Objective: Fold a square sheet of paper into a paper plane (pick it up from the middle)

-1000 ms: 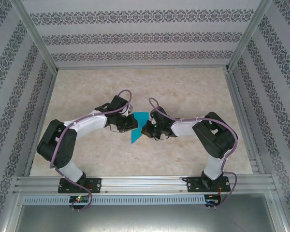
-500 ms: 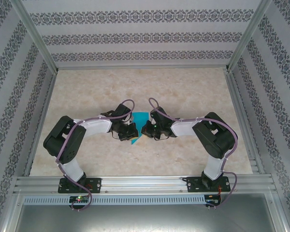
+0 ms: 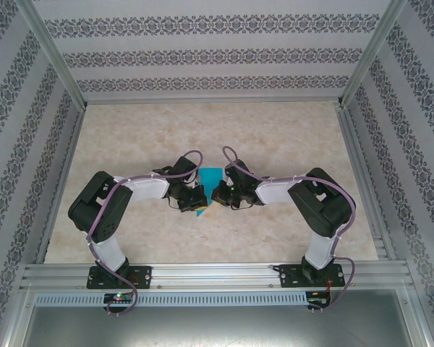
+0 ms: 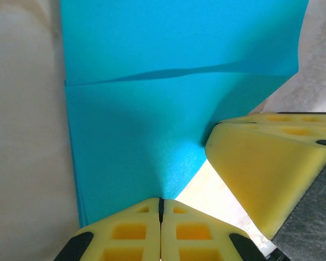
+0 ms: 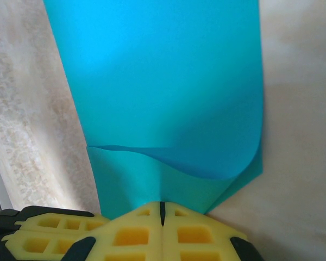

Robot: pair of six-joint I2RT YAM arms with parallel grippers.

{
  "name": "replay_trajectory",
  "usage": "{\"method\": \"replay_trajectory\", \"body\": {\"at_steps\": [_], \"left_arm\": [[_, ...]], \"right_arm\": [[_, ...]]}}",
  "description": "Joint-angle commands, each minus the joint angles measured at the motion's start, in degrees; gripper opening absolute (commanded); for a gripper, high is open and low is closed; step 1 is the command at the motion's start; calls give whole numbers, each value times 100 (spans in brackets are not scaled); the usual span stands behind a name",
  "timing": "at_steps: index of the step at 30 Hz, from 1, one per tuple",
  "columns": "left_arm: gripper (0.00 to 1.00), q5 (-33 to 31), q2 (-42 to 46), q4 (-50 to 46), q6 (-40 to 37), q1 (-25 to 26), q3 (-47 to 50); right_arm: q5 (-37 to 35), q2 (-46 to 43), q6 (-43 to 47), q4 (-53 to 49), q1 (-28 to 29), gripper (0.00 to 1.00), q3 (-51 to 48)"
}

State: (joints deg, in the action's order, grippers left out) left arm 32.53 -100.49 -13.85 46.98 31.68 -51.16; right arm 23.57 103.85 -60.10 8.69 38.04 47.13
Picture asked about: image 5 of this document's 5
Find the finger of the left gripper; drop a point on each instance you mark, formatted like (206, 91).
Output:
(57, 221)
(43, 244)

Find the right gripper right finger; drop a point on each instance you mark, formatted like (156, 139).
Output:
(195, 239)

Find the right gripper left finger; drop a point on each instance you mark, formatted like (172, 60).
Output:
(130, 239)

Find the teal cloth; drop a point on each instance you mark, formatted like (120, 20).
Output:
(165, 81)

